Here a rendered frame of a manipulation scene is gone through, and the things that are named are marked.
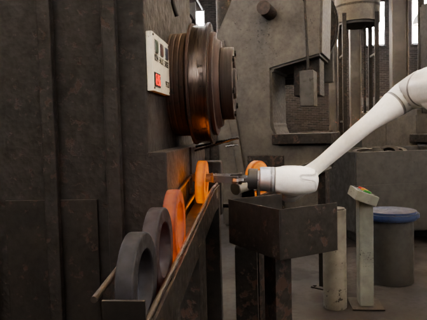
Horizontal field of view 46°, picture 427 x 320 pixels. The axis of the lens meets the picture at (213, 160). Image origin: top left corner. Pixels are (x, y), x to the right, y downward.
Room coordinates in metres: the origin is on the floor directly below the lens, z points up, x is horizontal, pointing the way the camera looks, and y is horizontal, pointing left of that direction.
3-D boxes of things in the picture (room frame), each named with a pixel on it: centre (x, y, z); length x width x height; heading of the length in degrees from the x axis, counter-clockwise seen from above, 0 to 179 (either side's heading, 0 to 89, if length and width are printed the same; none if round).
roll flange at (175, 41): (2.02, 0.11, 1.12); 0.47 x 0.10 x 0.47; 174
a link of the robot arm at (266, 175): (1.81, -0.19, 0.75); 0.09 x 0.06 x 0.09; 174
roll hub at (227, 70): (2.00, -0.07, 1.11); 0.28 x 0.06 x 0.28; 174
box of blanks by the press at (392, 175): (4.31, -1.51, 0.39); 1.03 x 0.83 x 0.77; 99
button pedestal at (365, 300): (2.60, -0.78, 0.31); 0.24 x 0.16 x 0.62; 174
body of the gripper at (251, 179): (1.82, -0.11, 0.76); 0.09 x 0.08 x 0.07; 84
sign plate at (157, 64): (1.68, 0.17, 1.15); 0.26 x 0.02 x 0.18; 174
